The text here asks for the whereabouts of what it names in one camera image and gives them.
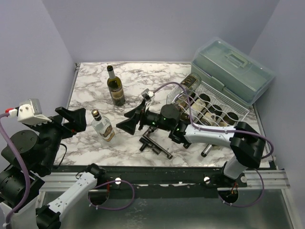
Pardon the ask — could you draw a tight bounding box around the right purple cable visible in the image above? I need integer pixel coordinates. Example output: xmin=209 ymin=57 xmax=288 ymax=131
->
xmin=151 ymin=82 xmax=275 ymax=158

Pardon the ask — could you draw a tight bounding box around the dark metal faucet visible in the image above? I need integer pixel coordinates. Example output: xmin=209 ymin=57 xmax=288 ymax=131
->
xmin=139 ymin=127 xmax=173 ymax=160

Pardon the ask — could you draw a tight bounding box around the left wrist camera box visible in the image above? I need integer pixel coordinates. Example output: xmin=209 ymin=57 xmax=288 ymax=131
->
xmin=17 ymin=99 xmax=51 ymax=126

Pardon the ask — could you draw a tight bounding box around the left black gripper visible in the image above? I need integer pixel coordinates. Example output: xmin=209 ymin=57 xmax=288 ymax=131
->
xmin=28 ymin=105 xmax=87 ymax=170

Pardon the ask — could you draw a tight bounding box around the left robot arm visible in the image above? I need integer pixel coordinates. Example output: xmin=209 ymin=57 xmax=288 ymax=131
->
xmin=0 ymin=107 xmax=106 ymax=229

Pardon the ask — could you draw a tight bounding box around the green wine bottle black neck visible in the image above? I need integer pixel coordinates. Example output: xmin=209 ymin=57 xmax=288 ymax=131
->
xmin=201 ymin=104 xmax=222 ymax=126

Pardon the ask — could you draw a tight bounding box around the white wire wine rack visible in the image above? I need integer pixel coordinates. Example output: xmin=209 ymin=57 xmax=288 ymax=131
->
xmin=166 ymin=82 xmax=249 ymax=127

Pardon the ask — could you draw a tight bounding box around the green wine bottle front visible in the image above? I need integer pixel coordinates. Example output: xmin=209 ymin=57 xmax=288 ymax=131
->
xmin=191 ymin=94 xmax=211 ymax=121

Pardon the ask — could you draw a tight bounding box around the brown wine bottle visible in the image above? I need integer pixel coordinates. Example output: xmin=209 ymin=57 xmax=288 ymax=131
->
xmin=173 ymin=94 xmax=188 ymax=112

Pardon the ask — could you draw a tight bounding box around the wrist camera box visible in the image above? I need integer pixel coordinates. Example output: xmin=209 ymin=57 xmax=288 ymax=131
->
xmin=141 ymin=88 xmax=155 ymax=105
xmin=17 ymin=99 xmax=51 ymax=126

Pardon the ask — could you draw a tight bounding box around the green wine bottle silver neck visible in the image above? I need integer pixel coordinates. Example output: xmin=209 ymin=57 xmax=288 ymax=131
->
xmin=201 ymin=112 xmax=239 ymax=157

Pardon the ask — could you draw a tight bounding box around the purple cable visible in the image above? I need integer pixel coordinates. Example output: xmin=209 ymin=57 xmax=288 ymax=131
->
xmin=151 ymin=82 xmax=275 ymax=158
xmin=0 ymin=112 xmax=31 ymax=227

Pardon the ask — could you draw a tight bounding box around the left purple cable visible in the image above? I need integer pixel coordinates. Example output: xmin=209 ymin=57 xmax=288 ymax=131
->
xmin=0 ymin=112 xmax=31 ymax=227

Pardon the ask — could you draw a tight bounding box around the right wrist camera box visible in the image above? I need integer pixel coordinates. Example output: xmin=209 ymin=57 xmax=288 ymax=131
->
xmin=141 ymin=88 xmax=155 ymax=105

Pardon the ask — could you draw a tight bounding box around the green plastic toolbox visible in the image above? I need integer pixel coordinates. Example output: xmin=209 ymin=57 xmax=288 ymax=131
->
xmin=191 ymin=37 xmax=275 ymax=107

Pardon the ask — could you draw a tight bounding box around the green wine bottle back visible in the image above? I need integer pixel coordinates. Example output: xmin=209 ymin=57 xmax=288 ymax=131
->
xmin=107 ymin=65 xmax=125 ymax=106

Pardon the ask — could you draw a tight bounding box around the clear glass bottle tall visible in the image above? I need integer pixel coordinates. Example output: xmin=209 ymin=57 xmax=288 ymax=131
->
xmin=173 ymin=73 xmax=202 ymax=103

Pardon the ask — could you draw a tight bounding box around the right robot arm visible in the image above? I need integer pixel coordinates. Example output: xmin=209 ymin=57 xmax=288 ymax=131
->
xmin=116 ymin=101 xmax=265 ymax=187

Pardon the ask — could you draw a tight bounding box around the clear bottle gold cap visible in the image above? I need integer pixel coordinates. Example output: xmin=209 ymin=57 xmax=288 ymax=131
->
xmin=91 ymin=109 xmax=115 ymax=142

